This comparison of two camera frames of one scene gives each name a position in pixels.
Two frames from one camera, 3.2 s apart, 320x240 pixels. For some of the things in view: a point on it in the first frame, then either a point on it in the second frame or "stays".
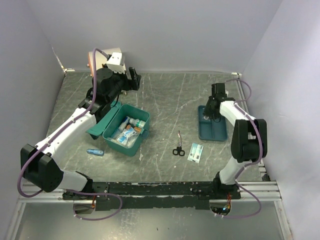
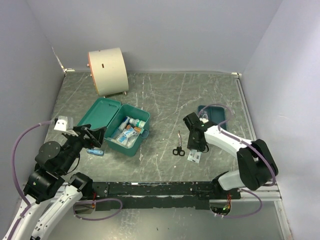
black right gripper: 206,111 → 191,145
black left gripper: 131,84 → 88,141
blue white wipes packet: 127,133 stays
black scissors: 178,150 stays
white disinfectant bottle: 137,122 stays
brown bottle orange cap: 137,130 stays
